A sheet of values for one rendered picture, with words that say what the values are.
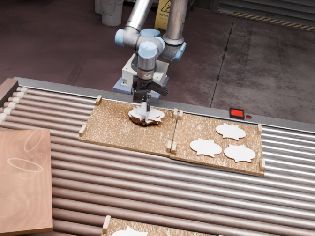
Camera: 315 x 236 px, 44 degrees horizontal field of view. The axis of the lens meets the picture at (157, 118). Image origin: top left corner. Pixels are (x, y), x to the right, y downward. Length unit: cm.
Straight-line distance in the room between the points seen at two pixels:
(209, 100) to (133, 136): 227
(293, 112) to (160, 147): 259
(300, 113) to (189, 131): 245
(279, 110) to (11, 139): 302
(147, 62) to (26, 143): 59
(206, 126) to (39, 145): 81
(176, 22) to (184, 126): 54
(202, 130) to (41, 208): 88
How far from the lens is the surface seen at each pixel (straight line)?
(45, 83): 218
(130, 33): 178
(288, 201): 167
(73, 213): 145
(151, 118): 181
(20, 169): 145
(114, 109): 193
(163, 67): 232
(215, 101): 396
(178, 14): 200
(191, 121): 191
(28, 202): 134
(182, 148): 173
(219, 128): 189
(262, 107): 406
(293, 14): 643
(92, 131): 178
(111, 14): 535
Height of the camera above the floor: 201
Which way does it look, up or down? 34 degrees down
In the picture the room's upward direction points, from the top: 8 degrees clockwise
